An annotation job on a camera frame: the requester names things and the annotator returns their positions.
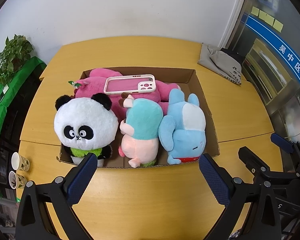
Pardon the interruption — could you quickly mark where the blue rabbit plush toy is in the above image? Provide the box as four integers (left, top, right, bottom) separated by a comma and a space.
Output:
158, 88, 206, 165

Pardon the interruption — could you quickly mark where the panda plush toy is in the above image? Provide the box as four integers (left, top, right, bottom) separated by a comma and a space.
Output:
53, 93, 119, 167

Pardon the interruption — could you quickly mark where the cardboard box tray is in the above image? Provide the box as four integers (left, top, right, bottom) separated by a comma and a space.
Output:
56, 66, 221, 169

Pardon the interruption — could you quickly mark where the teal pink pig plush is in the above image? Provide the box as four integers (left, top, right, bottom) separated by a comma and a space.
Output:
119, 93, 164, 168

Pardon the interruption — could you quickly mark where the white phone case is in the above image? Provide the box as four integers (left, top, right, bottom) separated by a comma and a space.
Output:
103, 74, 157, 95

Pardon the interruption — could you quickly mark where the pink bear plush toy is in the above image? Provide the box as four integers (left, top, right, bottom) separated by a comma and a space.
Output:
74, 68, 179, 120

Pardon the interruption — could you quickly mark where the paper cup lower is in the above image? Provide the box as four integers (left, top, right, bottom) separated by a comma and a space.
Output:
8, 171, 27, 190

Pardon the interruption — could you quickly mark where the paper cup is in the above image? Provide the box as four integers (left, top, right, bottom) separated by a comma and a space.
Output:
8, 171, 27, 190
11, 152, 30, 171

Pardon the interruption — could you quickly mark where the paper cup upper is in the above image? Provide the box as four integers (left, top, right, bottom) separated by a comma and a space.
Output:
11, 152, 30, 171

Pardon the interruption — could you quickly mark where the blue banner sign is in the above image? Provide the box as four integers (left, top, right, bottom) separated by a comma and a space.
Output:
245, 16, 300, 83

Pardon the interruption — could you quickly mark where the grey cloth bag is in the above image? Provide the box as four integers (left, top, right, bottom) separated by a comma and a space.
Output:
198, 43, 244, 85

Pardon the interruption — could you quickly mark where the potted green plant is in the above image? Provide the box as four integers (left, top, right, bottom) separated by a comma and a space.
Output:
0, 34, 33, 86

